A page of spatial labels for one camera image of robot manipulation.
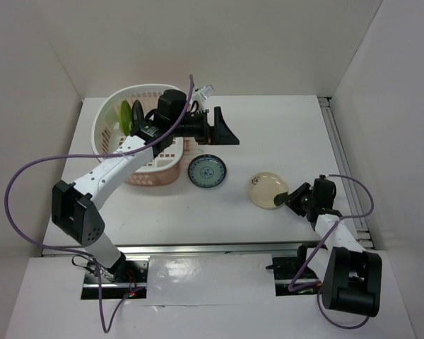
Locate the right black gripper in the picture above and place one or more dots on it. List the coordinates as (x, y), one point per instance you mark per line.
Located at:
(293, 198)

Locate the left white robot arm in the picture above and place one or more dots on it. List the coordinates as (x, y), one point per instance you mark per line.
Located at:
(76, 206)

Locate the cream plate black mark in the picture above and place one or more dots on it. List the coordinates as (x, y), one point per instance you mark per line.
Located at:
(263, 187)

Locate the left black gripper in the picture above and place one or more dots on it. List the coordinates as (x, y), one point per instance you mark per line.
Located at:
(218, 134)

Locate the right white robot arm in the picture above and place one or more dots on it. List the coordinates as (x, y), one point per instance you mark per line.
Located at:
(350, 275)

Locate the aluminium side rail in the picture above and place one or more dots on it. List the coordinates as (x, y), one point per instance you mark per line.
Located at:
(362, 232)

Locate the aluminium front rail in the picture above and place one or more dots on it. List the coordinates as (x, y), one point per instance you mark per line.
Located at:
(212, 248)

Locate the green plate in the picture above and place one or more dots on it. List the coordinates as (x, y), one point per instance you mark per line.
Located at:
(125, 118)

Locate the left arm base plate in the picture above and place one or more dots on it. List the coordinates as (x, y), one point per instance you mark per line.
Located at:
(132, 280)

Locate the blue floral plate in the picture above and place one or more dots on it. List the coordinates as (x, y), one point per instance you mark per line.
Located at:
(207, 171)

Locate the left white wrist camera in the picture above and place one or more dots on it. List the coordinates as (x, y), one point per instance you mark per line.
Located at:
(202, 94)

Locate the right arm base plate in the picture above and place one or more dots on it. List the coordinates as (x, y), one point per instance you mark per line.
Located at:
(284, 269)

